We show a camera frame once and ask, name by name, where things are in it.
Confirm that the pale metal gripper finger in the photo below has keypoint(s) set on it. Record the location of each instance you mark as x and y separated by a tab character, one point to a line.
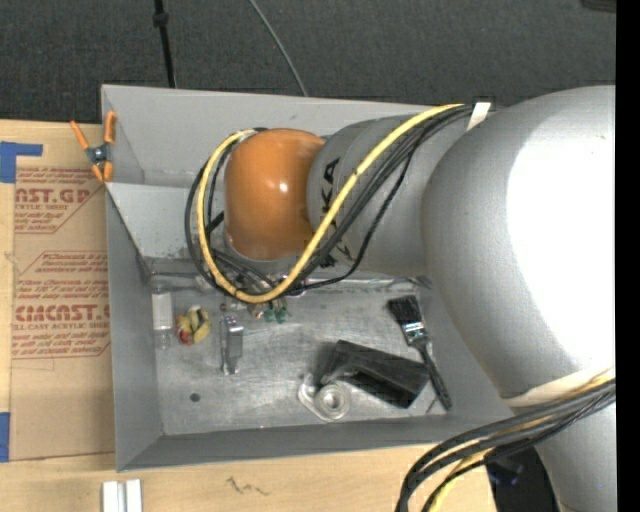
226	345
237	340

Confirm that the yellow and red toy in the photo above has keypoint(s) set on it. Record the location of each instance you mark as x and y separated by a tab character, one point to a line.
198	325

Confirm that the grey metal bin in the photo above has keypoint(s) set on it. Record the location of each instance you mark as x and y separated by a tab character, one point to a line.
260	395

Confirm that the dark green flat block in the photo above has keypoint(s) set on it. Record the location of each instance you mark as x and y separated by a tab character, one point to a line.
385	372

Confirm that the black paintbrush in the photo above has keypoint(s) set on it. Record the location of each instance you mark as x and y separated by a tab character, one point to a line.
415	330

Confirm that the brown cardboard board red print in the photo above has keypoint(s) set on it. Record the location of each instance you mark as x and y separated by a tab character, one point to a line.
55	380

